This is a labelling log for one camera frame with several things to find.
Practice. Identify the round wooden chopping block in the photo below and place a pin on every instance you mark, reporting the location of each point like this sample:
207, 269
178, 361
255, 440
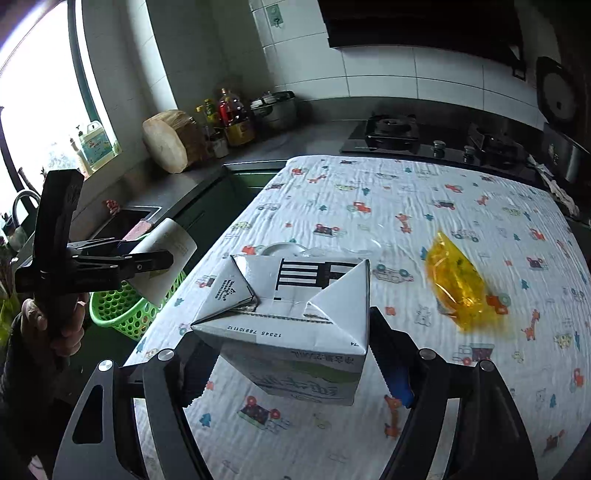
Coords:
168, 141

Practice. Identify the red liquid bottle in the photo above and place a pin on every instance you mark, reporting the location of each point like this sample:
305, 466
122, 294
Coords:
229, 108

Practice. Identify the black rice cooker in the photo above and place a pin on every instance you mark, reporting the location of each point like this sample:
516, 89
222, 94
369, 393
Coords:
561, 101

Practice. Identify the window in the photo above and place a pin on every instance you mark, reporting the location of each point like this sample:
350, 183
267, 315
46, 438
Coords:
41, 83

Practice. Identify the white rag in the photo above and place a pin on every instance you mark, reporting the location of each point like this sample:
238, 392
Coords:
554, 184

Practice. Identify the yellow plastic wrapper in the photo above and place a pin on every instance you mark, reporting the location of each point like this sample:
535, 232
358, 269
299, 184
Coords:
455, 277

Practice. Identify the person's left hand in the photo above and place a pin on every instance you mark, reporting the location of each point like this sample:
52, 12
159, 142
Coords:
69, 341

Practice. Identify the yellow green bottle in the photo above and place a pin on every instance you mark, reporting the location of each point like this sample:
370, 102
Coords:
207, 113

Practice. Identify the dish soap bottle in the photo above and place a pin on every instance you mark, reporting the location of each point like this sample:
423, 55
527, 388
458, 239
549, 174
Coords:
96, 145

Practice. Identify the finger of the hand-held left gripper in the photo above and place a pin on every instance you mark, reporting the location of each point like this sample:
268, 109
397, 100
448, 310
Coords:
127, 246
120, 266

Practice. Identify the green wall hook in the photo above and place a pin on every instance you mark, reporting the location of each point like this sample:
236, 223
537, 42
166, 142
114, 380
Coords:
274, 14

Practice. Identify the small glass jar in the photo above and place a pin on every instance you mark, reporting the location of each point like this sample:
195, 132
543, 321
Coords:
220, 146

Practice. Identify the steel pressure cooker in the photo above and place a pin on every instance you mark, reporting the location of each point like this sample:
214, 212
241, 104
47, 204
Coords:
274, 110

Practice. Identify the steel faucet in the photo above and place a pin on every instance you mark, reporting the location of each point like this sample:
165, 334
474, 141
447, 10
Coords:
25, 201

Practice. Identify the printed white tablecloth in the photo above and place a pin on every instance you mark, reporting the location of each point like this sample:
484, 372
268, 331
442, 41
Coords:
369, 221

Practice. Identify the black range hood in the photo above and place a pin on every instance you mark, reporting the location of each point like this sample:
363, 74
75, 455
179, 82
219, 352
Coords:
415, 23

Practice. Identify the green kitchen cabinet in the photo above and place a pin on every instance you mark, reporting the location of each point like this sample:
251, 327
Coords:
221, 194

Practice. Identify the person's left forearm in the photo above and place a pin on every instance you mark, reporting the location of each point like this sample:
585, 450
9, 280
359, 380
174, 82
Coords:
18, 383

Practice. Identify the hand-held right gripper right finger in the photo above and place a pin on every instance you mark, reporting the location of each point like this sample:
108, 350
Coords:
399, 383

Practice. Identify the wall socket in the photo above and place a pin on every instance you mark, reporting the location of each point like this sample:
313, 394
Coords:
519, 73

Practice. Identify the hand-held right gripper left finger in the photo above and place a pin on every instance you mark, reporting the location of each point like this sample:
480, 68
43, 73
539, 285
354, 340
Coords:
198, 369

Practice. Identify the steel sink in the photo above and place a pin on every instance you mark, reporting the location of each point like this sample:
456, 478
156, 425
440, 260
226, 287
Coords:
124, 221

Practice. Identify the red white scrubber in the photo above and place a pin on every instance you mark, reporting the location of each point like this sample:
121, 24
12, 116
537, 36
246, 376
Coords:
112, 206

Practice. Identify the black gas stove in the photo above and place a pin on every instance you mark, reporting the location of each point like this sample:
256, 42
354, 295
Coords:
415, 138

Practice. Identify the white paper cup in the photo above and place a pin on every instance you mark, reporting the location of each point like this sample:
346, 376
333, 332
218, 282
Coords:
171, 240

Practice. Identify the green plastic basket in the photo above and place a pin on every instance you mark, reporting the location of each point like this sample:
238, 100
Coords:
124, 309

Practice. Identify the white green milk carton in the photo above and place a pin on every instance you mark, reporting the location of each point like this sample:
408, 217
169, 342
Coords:
295, 286

